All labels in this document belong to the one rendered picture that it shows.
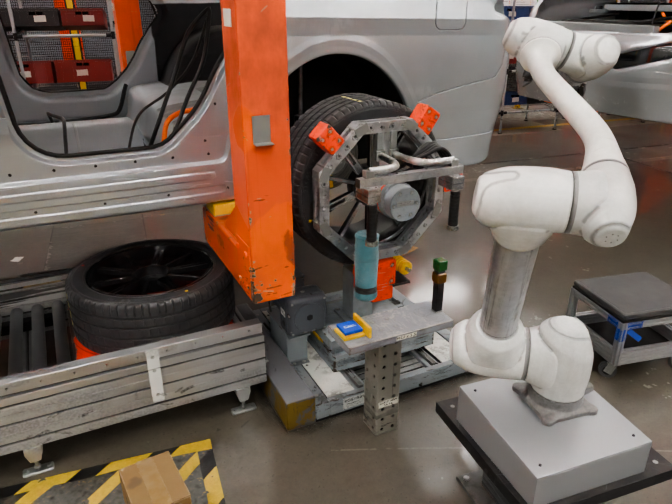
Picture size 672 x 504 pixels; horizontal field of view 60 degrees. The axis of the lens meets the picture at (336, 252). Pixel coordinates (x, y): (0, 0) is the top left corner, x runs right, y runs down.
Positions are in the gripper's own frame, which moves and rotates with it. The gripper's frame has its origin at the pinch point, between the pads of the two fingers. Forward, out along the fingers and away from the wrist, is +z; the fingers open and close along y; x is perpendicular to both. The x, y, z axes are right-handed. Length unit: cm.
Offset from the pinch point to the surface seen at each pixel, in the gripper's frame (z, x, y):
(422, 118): 27.2, 15.1, 32.2
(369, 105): 26, 17, 52
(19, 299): 72, 134, 175
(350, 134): 17, 30, 56
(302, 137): 28, 35, 72
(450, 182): 16.5, 35.8, 17.2
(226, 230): 43, 77, 92
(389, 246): 42, 64, 28
